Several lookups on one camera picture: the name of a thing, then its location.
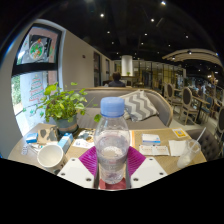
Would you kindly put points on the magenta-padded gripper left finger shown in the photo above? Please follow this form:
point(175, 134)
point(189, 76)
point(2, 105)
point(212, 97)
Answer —
point(75, 171)

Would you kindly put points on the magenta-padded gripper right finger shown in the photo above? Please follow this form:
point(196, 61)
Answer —
point(148, 171)

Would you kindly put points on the clear blue-capped water bottle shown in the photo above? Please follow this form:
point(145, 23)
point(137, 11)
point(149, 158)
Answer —
point(111, 150)

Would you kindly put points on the white printed mug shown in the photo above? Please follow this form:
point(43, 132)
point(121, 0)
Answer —
point(50, 158)

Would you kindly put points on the small light blue box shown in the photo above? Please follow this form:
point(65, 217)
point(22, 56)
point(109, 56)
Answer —
point(65, 141)

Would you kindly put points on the printed paper placemat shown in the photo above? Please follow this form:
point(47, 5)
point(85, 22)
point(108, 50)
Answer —
point(83, 139)

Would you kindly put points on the white paper napkin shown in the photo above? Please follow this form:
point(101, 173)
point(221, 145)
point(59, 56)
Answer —
point(176, 147)

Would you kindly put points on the white booklet with orange edge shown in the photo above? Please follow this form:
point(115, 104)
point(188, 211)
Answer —
point(132, 138)

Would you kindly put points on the clear plastic cup with straw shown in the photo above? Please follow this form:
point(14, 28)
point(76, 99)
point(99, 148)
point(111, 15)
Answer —
point(188, 154)

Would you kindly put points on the brown printed card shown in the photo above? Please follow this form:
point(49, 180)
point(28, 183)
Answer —
point(46, 135)

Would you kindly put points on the yellow square card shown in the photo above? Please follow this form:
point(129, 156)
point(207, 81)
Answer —
point(180, 132)

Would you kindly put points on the grey curved sofa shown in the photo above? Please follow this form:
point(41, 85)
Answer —
point(156, 120)

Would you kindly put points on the blue and white tissue pack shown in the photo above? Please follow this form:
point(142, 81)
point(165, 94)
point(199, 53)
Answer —
point(31, 137)

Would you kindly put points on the grey chevron cushion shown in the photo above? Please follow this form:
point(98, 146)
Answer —
point(140, 105)

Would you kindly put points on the green potted plant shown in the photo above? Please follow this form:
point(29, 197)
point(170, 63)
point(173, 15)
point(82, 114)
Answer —
point(63, 105)

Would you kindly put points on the group of dining chairs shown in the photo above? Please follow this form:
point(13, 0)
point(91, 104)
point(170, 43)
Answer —
point(186, 98)

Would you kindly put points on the window with festive stickers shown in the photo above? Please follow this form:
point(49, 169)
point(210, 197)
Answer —
point(33, 90)

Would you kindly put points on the person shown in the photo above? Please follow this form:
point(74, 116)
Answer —
point(116, 80)

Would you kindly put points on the white round column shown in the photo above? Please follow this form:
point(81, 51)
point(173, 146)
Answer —
point(127, 65)

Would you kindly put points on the group of ceiling lights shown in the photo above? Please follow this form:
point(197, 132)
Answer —
point(101, 15)

